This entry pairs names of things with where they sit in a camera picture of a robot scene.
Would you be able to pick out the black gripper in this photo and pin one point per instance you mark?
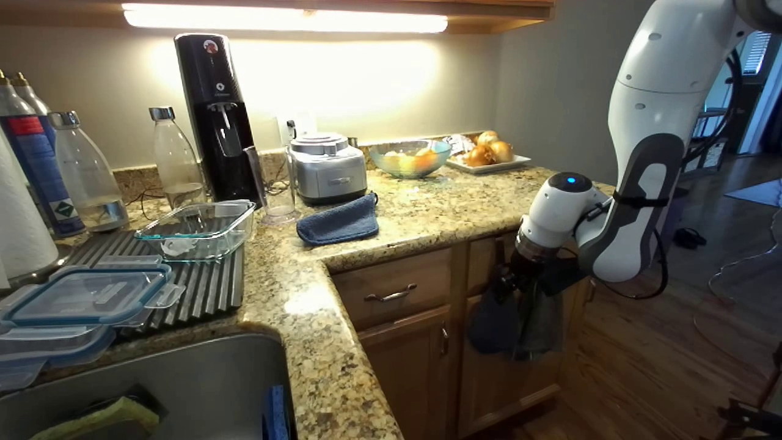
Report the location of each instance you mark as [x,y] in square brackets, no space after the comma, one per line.
[521,282]

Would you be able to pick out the blue towel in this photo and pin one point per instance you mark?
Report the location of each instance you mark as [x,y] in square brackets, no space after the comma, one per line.
[342,222]
[495,318]

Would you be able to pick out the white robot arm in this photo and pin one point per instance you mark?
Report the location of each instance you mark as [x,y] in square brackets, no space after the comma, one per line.
[579,231]

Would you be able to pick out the wooden drawer with towels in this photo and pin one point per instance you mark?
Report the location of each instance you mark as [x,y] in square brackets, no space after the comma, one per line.
[488,258]

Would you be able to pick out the grey hanging towel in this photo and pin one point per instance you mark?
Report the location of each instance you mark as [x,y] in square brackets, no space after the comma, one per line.
[541,325]

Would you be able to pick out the folded blue towel on counter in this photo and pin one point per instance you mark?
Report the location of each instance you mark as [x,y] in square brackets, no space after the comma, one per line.
[342,222]

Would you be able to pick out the white paper towel roll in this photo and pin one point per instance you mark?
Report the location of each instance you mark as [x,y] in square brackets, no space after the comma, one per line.
[25,243]

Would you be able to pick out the white plate with bread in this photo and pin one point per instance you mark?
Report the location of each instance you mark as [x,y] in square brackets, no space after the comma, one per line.
[483,153]

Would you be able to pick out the wooden cabinet door right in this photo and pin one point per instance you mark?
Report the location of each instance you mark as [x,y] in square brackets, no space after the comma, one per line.
[495,386]

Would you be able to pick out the wooden cabinet door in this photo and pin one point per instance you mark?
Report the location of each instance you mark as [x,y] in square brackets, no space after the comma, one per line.
[495,386]
[411,359]

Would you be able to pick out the wooden cabinet door left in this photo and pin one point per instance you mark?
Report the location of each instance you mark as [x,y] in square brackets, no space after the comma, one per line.
[411,359]

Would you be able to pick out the glass fruit bowl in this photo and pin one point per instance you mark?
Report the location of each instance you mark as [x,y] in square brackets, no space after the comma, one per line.
[411,160]

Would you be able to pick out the silver food processor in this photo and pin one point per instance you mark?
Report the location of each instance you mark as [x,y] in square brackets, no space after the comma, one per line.
[329,169]

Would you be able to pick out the blue sponge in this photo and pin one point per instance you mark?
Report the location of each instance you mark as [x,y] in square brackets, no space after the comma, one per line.
[274,415]

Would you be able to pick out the grey ribbed drying mat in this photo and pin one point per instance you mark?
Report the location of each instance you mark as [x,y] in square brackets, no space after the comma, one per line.
[212,288]

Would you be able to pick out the black soda maker machine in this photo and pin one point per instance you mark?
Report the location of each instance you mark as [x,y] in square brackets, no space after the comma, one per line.
[219,118]

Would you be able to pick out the glass baking dish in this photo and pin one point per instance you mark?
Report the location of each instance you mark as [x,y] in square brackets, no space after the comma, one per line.
[201,233]

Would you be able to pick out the steel kitchen sink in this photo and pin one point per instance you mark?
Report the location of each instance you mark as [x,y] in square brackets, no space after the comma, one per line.
[208,389]

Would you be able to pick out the clear soda bottle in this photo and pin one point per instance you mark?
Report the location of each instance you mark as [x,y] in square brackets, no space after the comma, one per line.
[177,162]

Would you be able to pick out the green sponge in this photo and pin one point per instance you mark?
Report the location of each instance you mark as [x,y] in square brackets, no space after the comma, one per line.
[107,419]

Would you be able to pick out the blue rimmed container lid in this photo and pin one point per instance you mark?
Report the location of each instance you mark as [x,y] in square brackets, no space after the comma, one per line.
[93,297]

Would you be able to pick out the clear plastic bottle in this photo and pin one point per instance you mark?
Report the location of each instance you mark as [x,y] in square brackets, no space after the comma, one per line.
[87,173]

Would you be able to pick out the under cabinet light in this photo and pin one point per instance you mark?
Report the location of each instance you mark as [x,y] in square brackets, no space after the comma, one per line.
[168,15]

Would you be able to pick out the blue spray can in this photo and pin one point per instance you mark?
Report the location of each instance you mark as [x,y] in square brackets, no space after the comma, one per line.
[36,155]

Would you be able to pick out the wooden drawer with handle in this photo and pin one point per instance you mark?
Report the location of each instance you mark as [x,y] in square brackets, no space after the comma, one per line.
[398,288]

